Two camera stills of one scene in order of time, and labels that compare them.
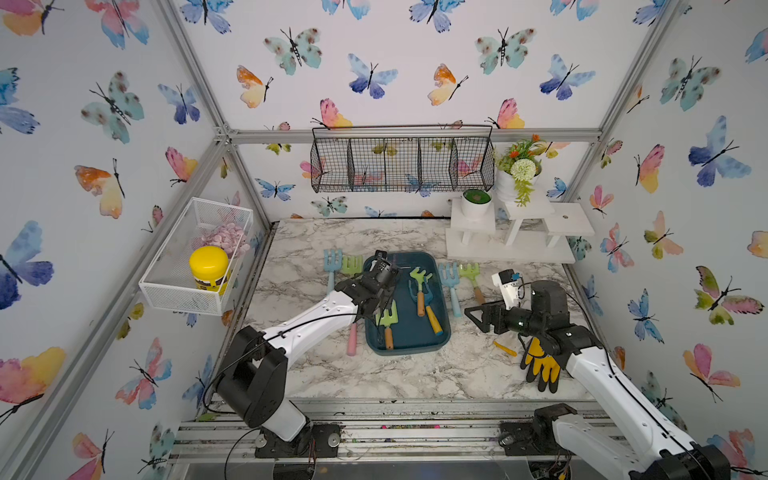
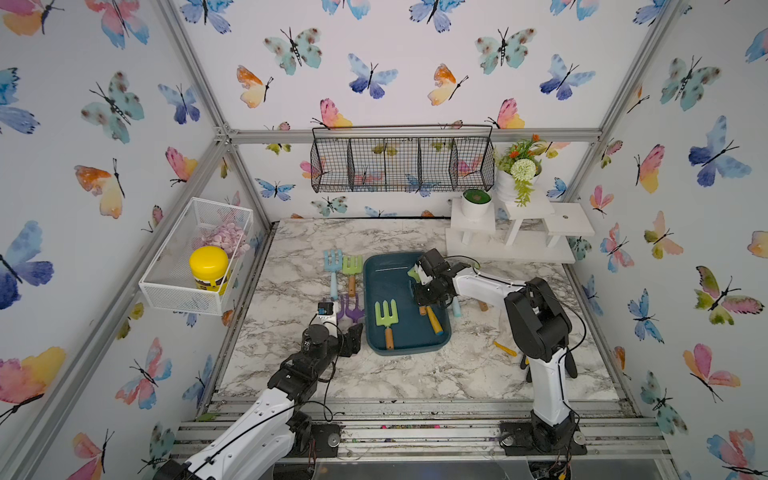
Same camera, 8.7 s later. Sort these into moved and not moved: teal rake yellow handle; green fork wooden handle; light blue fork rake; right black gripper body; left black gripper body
Moved: right black gripper body; left black gripper body
Not moved: green fork wooden handle; light blue fork rake; teal rake yellow handle
